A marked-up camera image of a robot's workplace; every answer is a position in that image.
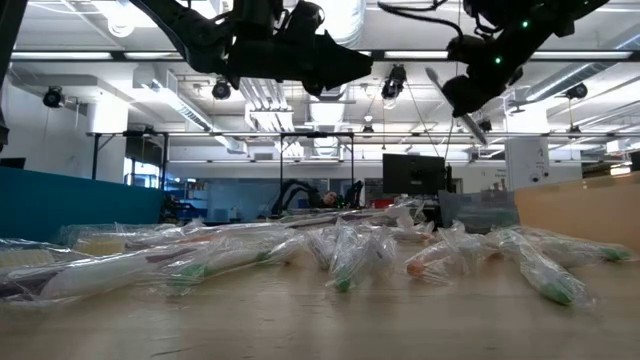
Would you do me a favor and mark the green white toothbrush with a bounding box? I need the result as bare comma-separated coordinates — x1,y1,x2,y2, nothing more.
519,224,635,267
492,227,597,309
424,66,490,147
159,233,307,296
325,223,375,295

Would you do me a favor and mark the black computer monitor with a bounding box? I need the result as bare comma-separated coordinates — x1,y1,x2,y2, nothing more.
382,153,447,197

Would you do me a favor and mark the blue plastic bin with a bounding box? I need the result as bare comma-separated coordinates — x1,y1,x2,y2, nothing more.
0,166,167,245

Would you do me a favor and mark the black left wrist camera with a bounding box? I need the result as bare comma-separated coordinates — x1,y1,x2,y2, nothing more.
232,0,326,41

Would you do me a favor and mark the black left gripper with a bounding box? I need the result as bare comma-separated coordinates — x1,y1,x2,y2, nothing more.
222,30,375,97

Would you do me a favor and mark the black metal rig frame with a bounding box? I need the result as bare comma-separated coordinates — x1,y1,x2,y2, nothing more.
278,131,356,221
88,130,170,191

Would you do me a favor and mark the purple white toothbrush in wrapper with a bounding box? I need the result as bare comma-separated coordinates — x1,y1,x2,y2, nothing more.
0,245,204,305

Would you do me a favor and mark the cardboard box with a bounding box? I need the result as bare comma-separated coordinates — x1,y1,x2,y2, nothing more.
513,171,640,257

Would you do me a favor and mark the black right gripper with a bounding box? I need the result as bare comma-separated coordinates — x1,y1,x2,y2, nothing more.
443,22,546,119

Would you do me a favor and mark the grey plastic bin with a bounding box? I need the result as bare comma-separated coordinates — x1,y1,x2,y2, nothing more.
438,189,521,235

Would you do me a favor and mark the white pillar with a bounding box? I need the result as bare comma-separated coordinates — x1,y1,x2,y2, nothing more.
504,102,551,194

